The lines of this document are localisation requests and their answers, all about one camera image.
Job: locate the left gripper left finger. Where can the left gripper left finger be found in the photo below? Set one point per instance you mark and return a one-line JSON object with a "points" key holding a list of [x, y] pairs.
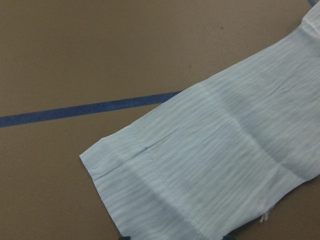
{"points": [[125, 238]]}

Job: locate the light blue long-sleeve shirt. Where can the light blue long-sleeve shirt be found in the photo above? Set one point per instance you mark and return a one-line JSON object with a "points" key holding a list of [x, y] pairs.
{"points": [[220, 153]]}

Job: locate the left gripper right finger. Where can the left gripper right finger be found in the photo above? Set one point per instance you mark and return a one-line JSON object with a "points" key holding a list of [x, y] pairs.
{"points": [[228, 237]]}

